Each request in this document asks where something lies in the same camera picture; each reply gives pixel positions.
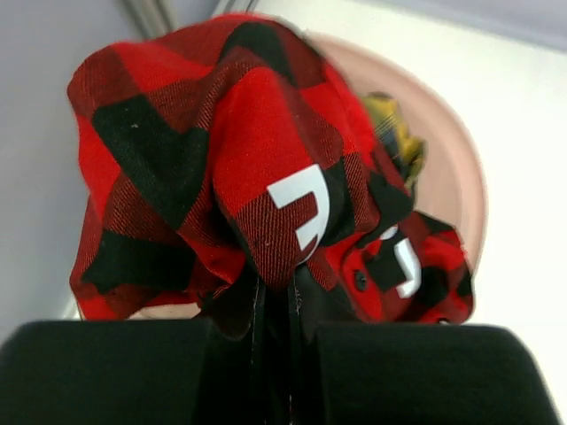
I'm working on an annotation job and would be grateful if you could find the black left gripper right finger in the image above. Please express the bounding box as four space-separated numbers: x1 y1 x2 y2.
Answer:
288 265 359 424

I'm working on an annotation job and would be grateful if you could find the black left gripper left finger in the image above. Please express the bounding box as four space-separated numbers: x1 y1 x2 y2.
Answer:
198 272 266 424

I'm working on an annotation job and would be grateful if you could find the red black plaid shirt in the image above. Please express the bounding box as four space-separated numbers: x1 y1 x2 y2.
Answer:
66 12 475 327

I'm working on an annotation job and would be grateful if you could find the yellow plaid shirt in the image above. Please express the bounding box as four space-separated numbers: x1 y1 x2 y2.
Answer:
361 92 426 197

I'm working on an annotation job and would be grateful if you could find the pink translucent plastic basin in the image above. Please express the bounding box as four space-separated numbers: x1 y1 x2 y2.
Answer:
128 30 486 324

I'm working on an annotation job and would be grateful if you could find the aluminium frame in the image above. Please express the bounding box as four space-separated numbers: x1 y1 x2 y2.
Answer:
114 0 258 40

